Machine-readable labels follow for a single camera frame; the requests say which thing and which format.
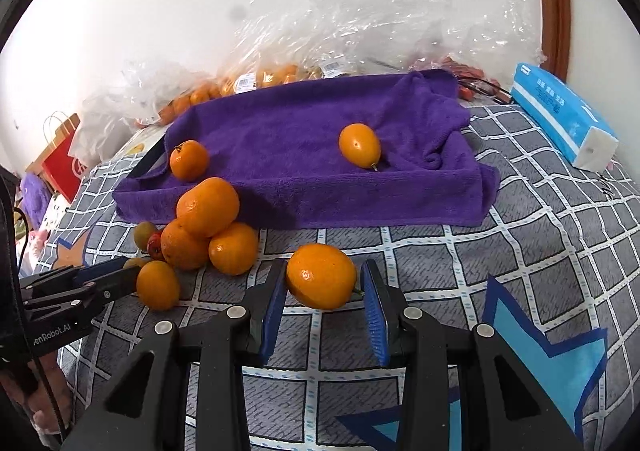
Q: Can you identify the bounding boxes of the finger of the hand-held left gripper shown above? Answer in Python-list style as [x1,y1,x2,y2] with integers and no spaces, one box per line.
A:
[20,258,128,293]
[22,267,143,327]

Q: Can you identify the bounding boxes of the small smooth orange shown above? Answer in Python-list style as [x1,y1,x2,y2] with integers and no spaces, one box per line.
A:
[136,260,181,310]

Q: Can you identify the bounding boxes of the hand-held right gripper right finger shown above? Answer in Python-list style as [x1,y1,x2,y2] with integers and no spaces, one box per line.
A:
[360,258,586,451]

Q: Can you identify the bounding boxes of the clear bag of kumquats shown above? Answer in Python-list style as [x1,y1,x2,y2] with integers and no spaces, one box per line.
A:
[220,31,321,94]

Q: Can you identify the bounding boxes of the black cable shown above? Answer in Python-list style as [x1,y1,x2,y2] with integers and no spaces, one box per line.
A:
[12,206,68,439]

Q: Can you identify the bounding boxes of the small round orange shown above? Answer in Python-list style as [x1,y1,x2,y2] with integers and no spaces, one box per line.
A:
[208,222,260,276]

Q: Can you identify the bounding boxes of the purple plush toy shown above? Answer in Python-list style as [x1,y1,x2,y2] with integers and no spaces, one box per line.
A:
[19,172,51,232]

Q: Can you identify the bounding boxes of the purple towel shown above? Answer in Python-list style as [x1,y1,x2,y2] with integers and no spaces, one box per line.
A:
[112,68,501,230]

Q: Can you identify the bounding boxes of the red paper shopping bag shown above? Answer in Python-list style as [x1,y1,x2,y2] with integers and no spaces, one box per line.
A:
[25,112,81,177]

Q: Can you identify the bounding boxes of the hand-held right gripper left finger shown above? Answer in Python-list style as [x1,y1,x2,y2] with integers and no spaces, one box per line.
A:
[60,258,288,451]

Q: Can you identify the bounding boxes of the smooth oval orange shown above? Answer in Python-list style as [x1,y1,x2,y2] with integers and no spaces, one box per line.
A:
[285,243,358,310]

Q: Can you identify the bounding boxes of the clear bag of red tomatoes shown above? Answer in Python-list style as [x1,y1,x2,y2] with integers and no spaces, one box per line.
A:
[410,54,516,104]

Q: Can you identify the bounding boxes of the mandarin with dark stem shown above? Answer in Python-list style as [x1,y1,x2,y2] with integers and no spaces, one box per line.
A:
[169,140,210,182]

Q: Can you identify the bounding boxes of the large dimpled orange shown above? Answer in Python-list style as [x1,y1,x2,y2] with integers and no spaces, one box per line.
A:
[175,176,241,238]

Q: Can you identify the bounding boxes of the blue tissue pack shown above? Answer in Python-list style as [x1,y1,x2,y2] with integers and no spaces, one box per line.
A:
[510,62,620,171]

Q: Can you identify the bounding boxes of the clear bag of mandarins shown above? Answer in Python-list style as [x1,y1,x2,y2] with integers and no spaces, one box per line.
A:
[157,81,223,126]

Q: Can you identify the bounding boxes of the red cherry tomato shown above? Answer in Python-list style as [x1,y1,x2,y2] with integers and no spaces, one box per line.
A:
[146,231,166,262]

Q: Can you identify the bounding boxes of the person's left hand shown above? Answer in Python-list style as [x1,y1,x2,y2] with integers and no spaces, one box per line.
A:
[0,353,71,437]

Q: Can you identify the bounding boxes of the white plastic bag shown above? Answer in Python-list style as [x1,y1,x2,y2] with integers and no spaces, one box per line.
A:
[67,58,176,167]

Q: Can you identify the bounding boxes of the crumpled clear plastic bag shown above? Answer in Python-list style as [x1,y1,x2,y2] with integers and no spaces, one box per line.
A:
[300,0,543,77]

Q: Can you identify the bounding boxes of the grey checked bedsheet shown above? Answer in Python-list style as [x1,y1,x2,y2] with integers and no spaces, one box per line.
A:
[15,96,640,451]

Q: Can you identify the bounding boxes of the orange kumquat with stem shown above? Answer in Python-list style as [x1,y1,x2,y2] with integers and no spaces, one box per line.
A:
[338,123,382,171]

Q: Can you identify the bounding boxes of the white spotted bag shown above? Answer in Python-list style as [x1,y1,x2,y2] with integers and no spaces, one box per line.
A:
[42,196,71,232]

